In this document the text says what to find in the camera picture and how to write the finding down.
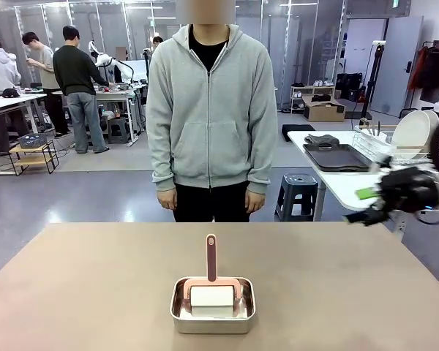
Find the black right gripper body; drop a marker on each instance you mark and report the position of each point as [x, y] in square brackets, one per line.
[409, 190]

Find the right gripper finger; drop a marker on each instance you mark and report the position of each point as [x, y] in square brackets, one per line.
[366, 216]
[366, 193]

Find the dark brown serving tray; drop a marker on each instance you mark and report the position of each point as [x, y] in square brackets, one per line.
[340, 159]

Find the person's right forearm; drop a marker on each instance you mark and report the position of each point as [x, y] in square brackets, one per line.
[161, 161]

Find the person's left forearm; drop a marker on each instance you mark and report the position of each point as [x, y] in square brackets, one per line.
[261, 161]

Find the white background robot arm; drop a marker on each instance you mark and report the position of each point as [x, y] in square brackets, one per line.
[108, 60]

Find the black flat floor cushion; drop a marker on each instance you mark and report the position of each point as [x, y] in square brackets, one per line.
[296, 129]

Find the person's left hand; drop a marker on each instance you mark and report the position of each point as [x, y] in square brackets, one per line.
[254, 201]

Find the person's right hand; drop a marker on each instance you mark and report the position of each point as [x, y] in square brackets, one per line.
[167, 199]

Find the white side table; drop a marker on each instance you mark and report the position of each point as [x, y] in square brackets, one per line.
[336, 186]

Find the grey folded cloth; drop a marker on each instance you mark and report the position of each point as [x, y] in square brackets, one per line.
[322, 139]

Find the dark grey plastic stool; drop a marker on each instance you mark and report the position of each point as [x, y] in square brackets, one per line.
[296, 183]

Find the open cardboard box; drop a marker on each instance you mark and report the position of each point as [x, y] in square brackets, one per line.
[325, 113]

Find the black equipment cases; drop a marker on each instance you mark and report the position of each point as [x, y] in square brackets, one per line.
[349, 86]

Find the black hanging jacket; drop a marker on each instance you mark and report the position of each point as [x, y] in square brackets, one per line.
[437, 77]

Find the grey blue door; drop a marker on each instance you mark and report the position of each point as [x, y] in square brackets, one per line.
[398, 73]

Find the orange hanging jacket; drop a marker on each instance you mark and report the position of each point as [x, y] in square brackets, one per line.
[418, 69]

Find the white shoe rack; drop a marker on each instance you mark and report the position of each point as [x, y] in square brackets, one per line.
[296, 92]

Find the black stand white head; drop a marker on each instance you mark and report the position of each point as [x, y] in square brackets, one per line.
[376, 66]

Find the person in grey hoodie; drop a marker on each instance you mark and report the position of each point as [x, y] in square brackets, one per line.
[208, 109]

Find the rectangular stainless steel tray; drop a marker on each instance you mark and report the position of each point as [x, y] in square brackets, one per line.
[212, 325]

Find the grey folding step stool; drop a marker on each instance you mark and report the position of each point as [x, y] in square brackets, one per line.
[119, 129]

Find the white cluttered lab table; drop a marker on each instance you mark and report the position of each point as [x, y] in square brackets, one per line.
[113, 96]

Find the person in dark green sweater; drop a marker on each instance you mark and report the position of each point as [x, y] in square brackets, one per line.
[73, 73]

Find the grey plastic basket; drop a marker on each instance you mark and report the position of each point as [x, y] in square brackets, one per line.
[33, 140]

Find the person in beige shirt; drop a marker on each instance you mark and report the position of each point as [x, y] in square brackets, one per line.
[47, 69]

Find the black cap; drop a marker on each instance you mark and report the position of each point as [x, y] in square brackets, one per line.
[11, 92]

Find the white work table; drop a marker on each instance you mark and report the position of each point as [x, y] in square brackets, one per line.
[7, 100]

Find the person in white hoodie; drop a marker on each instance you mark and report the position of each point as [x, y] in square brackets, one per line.
[0, 69]

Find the wooden shelf black frame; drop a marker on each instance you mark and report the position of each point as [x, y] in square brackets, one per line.
[29, 159]

